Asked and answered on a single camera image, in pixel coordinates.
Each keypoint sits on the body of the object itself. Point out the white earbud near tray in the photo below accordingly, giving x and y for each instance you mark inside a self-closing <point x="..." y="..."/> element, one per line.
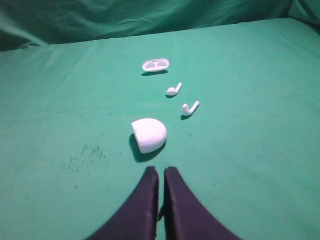
<point x="172" y="91"/>

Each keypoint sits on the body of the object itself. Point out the white earphone case insert tray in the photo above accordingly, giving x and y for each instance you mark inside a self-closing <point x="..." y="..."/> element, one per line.
<point x="156" y="65"/>

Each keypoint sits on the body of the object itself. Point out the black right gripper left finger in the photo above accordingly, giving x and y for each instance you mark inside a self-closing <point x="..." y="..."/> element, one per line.
<point x="137" y="218"/>

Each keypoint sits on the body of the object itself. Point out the green backdrop cloth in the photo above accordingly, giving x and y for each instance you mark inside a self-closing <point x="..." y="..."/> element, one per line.
<point x="32" y="23"/>

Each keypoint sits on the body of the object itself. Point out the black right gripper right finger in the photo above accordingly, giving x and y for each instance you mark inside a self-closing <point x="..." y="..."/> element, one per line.
<point x="185" y="218"/>

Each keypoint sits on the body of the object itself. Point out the green table cloth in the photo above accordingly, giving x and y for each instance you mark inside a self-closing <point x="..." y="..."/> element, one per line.
<point x="250" y="152"/>

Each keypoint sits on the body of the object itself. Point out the white earphone case shell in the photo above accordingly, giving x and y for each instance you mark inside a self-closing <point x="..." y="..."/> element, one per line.
<point x="150" y="134"/>

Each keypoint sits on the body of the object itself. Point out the white earbud near shell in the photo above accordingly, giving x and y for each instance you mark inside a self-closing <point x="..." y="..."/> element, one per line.
<point x="188" y="111"/>

